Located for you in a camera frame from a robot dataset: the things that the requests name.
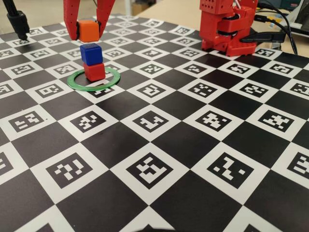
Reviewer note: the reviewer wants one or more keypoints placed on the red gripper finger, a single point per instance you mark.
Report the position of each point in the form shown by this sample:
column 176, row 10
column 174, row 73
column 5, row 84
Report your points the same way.
column 71, row 17
column 103, row 9

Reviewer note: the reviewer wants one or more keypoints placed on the orange cube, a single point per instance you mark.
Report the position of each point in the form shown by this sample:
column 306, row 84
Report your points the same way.
column 88, row 31

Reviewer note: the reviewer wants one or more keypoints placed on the blue cube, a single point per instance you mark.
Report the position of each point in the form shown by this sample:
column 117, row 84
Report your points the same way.
column 91, row 54

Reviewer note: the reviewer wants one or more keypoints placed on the red cube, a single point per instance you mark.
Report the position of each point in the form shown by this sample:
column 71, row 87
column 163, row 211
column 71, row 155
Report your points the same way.
column 94, row 72

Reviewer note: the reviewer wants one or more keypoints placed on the red robot arm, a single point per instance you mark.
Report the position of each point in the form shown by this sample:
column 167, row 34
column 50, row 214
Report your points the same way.
column 212, row 14

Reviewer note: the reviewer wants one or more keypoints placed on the red robot base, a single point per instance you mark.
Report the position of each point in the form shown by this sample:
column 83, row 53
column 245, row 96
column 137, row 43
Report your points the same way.
column 241, row 49

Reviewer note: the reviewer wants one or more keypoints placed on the brown cardboard box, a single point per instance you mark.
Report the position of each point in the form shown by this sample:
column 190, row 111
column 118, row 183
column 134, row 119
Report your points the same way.
column 140, row 7

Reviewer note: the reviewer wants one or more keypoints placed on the black white marker checkerboard mat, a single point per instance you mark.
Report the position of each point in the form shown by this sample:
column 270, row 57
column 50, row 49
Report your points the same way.
column 183, row 145

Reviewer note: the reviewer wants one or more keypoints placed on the black table clamp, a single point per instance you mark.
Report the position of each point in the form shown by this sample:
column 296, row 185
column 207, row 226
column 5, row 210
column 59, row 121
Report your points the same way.
column 265, row 37

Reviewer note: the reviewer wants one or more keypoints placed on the grey laptop computer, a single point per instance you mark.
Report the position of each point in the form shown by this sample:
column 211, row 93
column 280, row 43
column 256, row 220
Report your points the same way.
column 301, row 14

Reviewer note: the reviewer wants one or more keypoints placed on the white metal post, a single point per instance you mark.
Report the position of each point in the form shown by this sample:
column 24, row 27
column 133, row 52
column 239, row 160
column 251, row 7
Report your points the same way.
column 128, row 7

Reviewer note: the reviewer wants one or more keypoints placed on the black camera tripod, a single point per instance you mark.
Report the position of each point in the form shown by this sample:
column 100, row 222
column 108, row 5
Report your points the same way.
column 18, row 21

